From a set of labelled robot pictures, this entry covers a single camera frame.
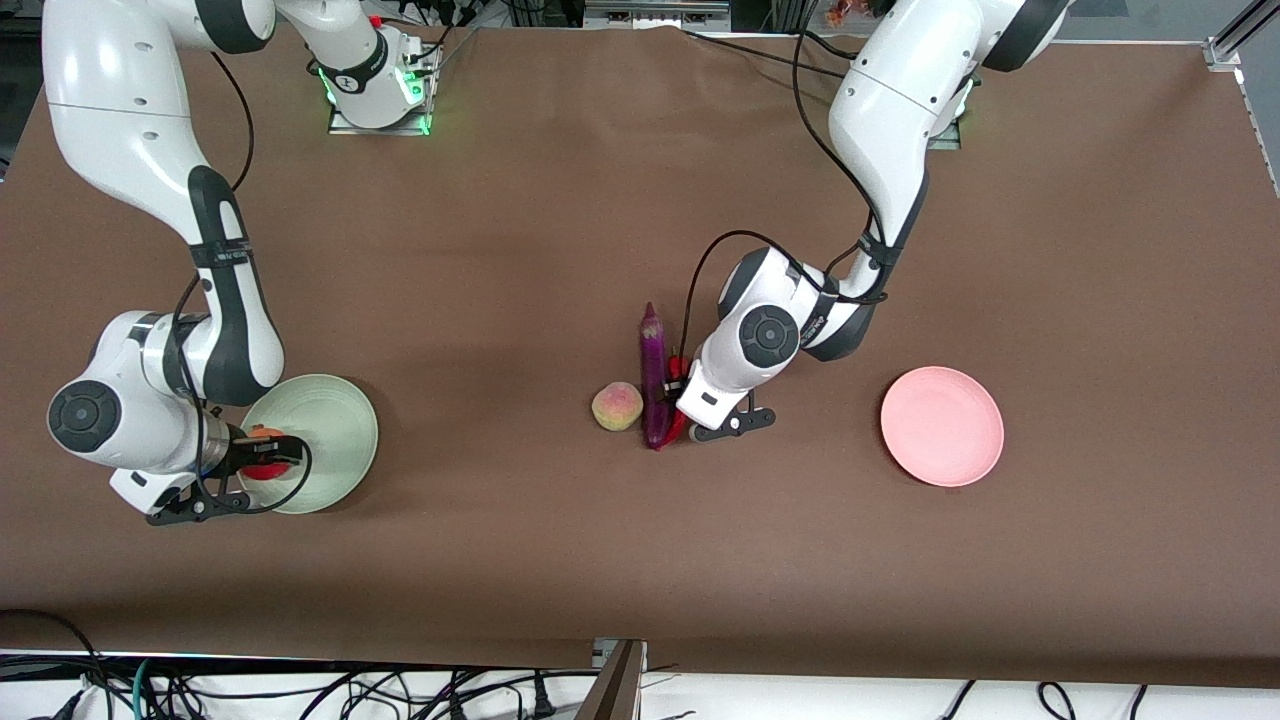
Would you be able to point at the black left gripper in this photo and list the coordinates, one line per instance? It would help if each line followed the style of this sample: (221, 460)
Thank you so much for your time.
(675, 392)

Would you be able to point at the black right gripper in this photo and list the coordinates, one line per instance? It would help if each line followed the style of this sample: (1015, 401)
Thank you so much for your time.
(236, 449)

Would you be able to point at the red pomegranate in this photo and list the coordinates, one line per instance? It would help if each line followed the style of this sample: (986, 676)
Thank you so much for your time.
(265, 473)

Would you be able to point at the red chili pepper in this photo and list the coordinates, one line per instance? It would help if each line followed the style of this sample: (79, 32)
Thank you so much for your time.
(672, 432)

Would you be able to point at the long purple eggplant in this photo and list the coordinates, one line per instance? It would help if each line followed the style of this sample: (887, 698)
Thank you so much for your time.
(653, 350)

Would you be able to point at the pink yellow peach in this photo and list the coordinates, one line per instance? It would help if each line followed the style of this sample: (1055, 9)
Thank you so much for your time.
(617, 407)

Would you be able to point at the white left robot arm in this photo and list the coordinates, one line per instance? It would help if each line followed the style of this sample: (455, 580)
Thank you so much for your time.
(890, 100)

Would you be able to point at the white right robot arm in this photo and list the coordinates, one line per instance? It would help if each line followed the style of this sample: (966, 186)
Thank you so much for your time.
(120, 100)

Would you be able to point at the light green round plate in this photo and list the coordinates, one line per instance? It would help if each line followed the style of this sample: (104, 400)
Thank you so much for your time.
(330, 420)

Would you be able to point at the brown table cover sheet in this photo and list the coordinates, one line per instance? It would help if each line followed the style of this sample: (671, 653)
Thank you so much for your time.
(640, 560)

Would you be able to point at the pink round plate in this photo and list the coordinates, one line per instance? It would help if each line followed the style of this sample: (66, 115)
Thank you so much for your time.
(940, 425)

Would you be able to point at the grey metal device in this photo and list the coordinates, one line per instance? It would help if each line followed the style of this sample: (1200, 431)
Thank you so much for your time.
(655, 15)

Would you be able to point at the orange background object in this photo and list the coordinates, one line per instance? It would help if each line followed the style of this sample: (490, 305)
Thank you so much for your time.
(838, 12)

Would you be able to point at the aluminium profile post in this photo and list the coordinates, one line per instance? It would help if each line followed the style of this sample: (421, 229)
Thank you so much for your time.
(615, 690)

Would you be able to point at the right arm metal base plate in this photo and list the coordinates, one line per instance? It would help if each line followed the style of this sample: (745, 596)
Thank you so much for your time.
(350, 128)

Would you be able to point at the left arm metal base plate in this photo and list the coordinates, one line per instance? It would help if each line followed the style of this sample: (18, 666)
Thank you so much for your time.
(945, 140)

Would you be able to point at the aluminium frame corner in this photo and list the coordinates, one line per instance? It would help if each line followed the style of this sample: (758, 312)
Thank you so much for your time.
(1225, 50)

